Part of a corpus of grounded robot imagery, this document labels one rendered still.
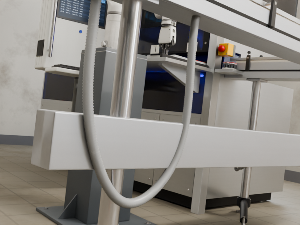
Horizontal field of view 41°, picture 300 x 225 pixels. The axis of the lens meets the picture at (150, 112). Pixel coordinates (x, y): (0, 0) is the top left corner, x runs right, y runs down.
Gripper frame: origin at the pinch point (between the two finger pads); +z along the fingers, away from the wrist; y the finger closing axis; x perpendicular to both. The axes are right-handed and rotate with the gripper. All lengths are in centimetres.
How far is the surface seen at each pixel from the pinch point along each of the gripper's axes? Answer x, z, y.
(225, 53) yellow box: -29.4, -5.0, -19.9
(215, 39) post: -29.9, -14.0, -11.0
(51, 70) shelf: 27, 14, 77
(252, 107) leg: -45, 24, -32
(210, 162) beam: 67, 49, -93
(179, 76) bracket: -11.7, 11.5, -2.5
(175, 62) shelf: 2.2, 6.1, -11.1
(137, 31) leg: 99, 18, -91
